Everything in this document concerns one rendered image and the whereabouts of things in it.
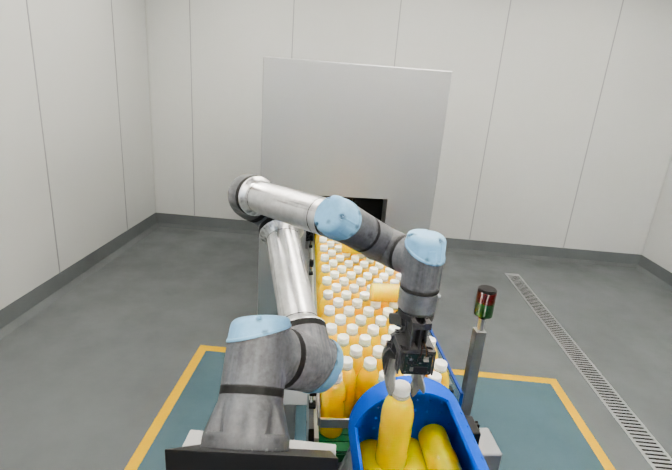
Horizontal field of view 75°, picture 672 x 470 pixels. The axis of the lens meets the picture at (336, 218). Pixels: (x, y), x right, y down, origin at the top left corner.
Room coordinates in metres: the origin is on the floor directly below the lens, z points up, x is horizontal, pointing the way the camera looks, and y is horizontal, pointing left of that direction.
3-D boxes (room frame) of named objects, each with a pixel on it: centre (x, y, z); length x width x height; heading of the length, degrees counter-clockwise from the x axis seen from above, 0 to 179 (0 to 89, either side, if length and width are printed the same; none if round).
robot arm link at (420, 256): (0.77, -0.17, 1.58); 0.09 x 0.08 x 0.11; 41
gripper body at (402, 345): (0.76, -0.17, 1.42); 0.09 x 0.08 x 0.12; 5
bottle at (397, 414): (0.79, -0.17, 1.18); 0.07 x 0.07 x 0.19
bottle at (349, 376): (1.13, -0.06, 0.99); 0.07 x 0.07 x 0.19
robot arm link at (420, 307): (0.77, -0.17, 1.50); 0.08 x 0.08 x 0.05
